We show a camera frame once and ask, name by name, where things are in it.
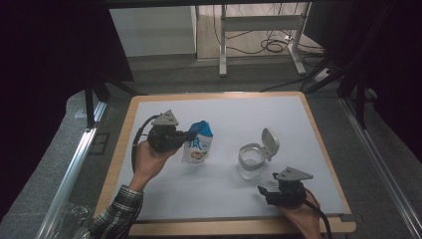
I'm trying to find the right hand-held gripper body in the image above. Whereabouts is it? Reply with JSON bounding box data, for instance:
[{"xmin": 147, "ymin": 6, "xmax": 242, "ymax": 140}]
[{"xmin": 265, "ymin": 166, "xmax": 315, "ymax": 208}]

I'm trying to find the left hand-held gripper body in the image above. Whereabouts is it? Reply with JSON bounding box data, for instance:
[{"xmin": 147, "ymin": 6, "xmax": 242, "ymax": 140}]
[{"xmin": 146, "ymin": 110, "xmax": 187, "ymax": 154}]

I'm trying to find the blue and white milk carton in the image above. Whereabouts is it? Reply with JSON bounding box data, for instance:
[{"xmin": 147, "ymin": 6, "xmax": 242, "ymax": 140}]
[{"xmin": 181, "ymin": 119, "xmax": 214, "ymax": 164}]

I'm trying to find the clear jar with flip lid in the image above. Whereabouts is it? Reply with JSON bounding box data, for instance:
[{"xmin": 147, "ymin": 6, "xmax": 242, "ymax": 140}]
[{"xmin": 237, "ymin": 127, "xmax": 281, "ymax": 181}]

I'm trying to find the person's left hand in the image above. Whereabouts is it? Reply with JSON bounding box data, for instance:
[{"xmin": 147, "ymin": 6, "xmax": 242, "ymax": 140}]
[{"xmin": 128, "ymin": 138, "xmax": 180, "ymax": 193}]

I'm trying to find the person's right hand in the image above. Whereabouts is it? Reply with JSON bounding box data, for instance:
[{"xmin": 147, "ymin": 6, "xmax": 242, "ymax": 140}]
[{"xmin": 282, "ymin": 193, "xmax": 324, "ymax": 239}]

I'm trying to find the white table mat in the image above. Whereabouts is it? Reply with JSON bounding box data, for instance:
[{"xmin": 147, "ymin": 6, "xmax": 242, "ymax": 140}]
[{"xmin": 115, "ymin": 95, "xmax": 346, "ymax": 222}]

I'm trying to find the black metal stand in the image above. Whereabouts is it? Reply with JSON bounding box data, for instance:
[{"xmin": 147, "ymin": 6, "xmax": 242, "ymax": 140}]
[
  {"xmin": 300, "ymin": 56, "xmax": 369, "ymax": 130},
  {"xmin": 84, "ymin": 79, "xmax": 143, "ymax": 128}
]

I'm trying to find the white panel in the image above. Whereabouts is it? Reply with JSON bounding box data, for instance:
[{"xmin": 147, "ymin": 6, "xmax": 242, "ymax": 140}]
[{"xmin": 108, "ymin": 6, "xmax": 197, "ymax": 58}]

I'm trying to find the white power strip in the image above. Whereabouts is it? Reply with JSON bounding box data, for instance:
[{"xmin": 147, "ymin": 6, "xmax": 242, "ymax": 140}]
[{"xmin": 313, "ymin": 68, "xmax": 331, "ymax": 84}]

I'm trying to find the clear plastic bag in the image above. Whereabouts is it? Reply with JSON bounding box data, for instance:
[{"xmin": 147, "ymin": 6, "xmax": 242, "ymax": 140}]
[{"xmin": 49, "ymin": 202, "xmax": 98, "ymax": 239}]

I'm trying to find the dark curtain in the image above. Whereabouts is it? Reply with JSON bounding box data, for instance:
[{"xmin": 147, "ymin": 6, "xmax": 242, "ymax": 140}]
[
  {"xmin": 305, "ymin": 0, "xmax": 422, "ymax": 163},
  {"xmin": 0, "ymin": 0, "xmax": 133, "ymax": 220}
]

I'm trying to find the aluminium rail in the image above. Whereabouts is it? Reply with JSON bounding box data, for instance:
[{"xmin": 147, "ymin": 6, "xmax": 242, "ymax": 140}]
[
  {"xmin": 34, "ymin": 101, "xmax": 107, "ymax": 239},
  {"xmin": 341, "ymin": 98, "xmax": 422, "ymax": 238}
]

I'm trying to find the black floor cable bundle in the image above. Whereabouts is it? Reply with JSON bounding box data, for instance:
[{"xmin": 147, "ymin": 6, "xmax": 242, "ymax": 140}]
[{"xmin": 212, "ymin": 3, "xmax": 327, "ymax": 56}]

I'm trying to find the white metal desk frame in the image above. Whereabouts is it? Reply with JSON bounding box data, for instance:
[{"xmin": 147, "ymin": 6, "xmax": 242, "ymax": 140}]
[{"xmin": 218, "ymin": 3, "xmax": 312, "ymax": 78}]

